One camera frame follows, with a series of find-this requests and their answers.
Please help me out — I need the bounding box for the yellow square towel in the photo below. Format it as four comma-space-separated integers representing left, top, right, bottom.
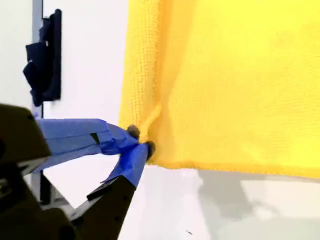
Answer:
117, 0, 320, 180

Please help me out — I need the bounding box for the steel post with black clamp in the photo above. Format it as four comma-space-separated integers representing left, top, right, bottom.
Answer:
22, 0, 63, 205

